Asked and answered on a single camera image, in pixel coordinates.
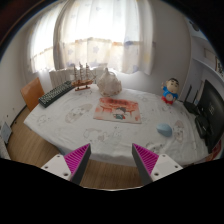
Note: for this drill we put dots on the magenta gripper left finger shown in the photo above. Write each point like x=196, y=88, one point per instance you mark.
x=70, y=167

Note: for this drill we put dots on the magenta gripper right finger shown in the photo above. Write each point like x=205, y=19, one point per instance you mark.
x=151, y=166

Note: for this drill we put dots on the black computer monitor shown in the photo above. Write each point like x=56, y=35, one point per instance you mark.
x=210, y=120

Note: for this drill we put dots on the black computer keyboard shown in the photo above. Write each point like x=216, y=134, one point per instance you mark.
x=53, y=95

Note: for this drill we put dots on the white patterned tablecloth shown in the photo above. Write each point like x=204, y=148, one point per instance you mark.
x=68, y=123

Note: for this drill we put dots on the black wifi router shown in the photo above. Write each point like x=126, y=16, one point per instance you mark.
x=191, y=107

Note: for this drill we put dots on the cartoon boy figurine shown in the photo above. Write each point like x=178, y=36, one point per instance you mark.
x=170, y=91

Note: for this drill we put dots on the wooden model sailing ship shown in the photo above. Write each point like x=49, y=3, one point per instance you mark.
x=83, y=78

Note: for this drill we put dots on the large white conch shell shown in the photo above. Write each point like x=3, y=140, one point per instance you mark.
x=108, y=84

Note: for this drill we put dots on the white sheer curtain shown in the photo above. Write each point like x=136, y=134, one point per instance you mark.
x=117, y=34

